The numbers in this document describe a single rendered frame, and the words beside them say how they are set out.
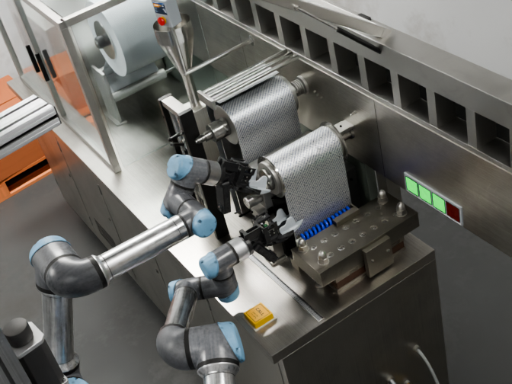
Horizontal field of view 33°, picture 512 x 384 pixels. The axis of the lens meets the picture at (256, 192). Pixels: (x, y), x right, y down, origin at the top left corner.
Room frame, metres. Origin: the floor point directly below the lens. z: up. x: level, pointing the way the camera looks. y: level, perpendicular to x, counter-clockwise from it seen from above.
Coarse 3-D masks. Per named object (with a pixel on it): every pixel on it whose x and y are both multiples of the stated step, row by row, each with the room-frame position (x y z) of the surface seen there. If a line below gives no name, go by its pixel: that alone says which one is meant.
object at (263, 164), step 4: (328, 128) 2.29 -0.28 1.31; (336, 136) 2.26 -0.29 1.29; (340, 140) 2.25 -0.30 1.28; (260, 164) 2.22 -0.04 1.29; (264, 164) 2.19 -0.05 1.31; (260, 168) 2.22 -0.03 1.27; (268, 168) 2.17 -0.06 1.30; (272, 168) 2.17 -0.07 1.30; (272, 172) 2.15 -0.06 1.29; (272, 176) 2.16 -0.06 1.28; (276, 176) 2.15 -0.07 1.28; (276, 180) 2.14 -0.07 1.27; (276, 184) 2.14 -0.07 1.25; (276, 188) 2.15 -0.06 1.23; (280, 188) 2.14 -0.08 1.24; (272, 192) 2.18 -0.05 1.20; (276, 192) 2.16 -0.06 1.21
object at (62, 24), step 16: (16, 0) 3.51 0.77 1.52; (32, 0) 3.26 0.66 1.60; (112, 0) 3.07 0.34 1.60; (48, 16) 3.07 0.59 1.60; (80, 16) 3.01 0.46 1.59; (0, 32) 4.05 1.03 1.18; (64, 32) 2.98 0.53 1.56; (32, 48) 3.52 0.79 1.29; (16, 64) 4.04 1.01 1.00; (80, 64) 2.98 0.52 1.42; (48, 80) 3.46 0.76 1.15; (80, 80) 2.98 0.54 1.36; (96, 112) 2.98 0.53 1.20; (112, 160) 2.98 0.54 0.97
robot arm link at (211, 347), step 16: (192, 336) 1.65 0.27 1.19; (208, 336) 1.64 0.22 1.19; (224, 336) 1.63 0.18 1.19; (192, 352) 1.62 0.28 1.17; (208, 352) 1.60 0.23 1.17; (224, 352) 1.59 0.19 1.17; (240, 352) 1.59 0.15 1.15; (192, 368) 1.61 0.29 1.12; (208, 368) 1.56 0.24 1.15; (224, 368) 1.56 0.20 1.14
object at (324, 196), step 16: (320, 176) 2.19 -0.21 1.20; (336, 176) 2.22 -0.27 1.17; (304, 192) 2.16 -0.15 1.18; (320, 192) 2.19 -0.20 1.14; (336, 192) 2.21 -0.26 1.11; (288, 208) 2.14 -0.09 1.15; (304, 208) 2.16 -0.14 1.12; (320, 208) 2.18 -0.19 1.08; (336, 208) 2.21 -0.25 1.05; (304, 224) 2.15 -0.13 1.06
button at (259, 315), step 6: (258, 306) 1.98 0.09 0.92; (264, 306) 1.97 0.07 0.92; (246, 312) 1.96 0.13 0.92; (252, 312) 1.96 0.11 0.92; (258, 312) 1.95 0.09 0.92; (264, 312) 1.94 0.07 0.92; (270, 312) 1.94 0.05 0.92; (246, 318) 1.95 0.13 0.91; (252, 318) 1.93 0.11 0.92; (258, 318) 1.92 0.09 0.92; (264, 318) 1.92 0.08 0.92; (270, 318) 1.93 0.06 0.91; (252, 324) 1.92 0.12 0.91; (258, 324) 1.91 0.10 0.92
